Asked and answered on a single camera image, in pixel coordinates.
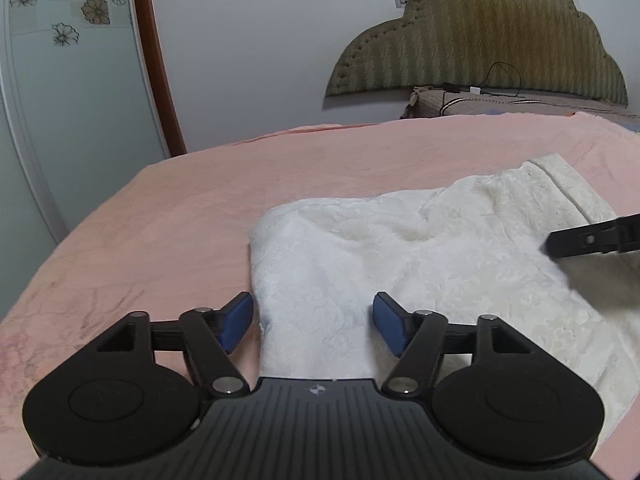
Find white patterned pants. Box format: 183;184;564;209
250;154;639;436

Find pink bed blanket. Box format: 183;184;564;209
1;114;639;479

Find olive scalloped headboard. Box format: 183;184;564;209
326;0;628;105

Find white wardrobe with flowers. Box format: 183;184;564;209
1;0;168;311

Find brown pillow with cable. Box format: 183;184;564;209
401;82;639;132

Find brown door frame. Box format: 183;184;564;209
132;0;186;157

